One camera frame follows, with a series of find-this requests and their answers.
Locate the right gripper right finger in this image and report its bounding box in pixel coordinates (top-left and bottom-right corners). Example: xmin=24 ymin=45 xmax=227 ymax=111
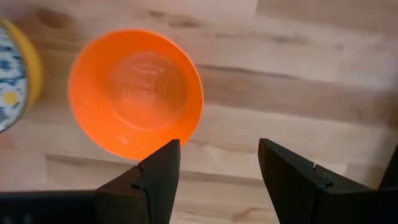
xmin=257 ymin=138 xmax=398 ymax=224

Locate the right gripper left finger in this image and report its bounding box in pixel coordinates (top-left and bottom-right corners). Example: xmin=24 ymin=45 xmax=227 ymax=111
xmin=0 ymin=138 xmax=182 ymax=224

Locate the orange plastic bowl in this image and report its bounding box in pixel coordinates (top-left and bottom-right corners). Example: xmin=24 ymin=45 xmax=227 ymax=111
xmin=67 ymin=28 xmax=205 ymax=161

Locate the yellow blue floral ceramic bowl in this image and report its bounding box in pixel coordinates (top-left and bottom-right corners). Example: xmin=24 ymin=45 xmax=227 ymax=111
xmin=0 ymin=17 xmax=44 ymax=134

